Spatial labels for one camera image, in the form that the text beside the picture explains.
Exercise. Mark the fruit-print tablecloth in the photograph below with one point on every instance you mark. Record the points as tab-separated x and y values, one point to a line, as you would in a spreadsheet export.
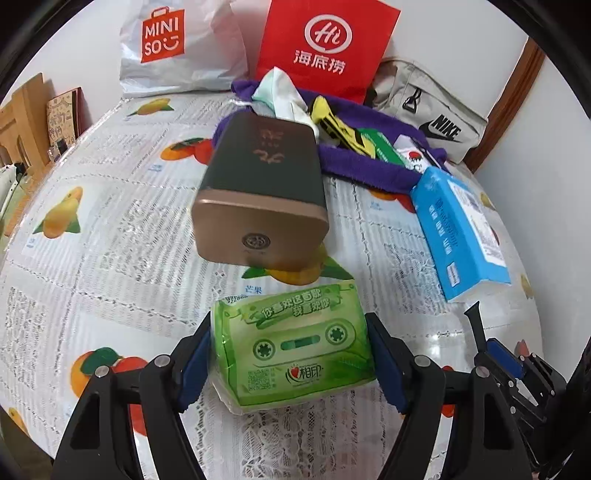
115	258

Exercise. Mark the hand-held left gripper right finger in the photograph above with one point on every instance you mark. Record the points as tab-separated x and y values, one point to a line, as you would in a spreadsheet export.
388	364

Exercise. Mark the white green crumpled cloth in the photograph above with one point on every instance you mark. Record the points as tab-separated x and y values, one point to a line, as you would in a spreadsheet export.
277	92

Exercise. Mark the purple towel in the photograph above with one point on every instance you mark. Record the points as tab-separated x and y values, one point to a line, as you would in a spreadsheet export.
369	175

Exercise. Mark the wooden door frame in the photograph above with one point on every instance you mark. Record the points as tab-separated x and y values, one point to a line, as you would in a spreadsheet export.
517	92

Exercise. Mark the white packet red mark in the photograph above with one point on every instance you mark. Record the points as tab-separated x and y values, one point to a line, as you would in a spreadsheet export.
413	157

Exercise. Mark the grey waist bag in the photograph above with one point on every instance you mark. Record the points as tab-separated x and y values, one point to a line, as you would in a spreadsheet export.
397	87

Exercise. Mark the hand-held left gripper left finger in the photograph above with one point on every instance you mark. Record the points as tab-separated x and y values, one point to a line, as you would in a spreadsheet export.
194	369

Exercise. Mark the green tissue packet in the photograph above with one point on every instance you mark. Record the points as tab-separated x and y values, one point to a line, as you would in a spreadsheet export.
295	350

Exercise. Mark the white object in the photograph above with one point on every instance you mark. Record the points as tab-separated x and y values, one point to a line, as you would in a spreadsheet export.
9	184

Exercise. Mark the blue tissue box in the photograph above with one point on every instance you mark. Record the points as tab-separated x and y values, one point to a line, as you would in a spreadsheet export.
461	230

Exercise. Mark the red paper bag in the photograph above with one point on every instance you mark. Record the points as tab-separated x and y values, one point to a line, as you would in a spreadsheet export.
286	69

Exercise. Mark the dark green tin box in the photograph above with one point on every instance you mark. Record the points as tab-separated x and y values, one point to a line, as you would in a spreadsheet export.
258	184

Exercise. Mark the brown patterned book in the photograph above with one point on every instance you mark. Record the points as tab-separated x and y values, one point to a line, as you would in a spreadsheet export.
64	120

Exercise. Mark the white plastic shopping bag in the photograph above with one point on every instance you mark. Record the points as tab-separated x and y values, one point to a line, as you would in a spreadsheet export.
198	60

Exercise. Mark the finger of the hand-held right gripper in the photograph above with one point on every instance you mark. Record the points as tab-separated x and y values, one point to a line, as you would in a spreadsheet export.
478	323
503	355

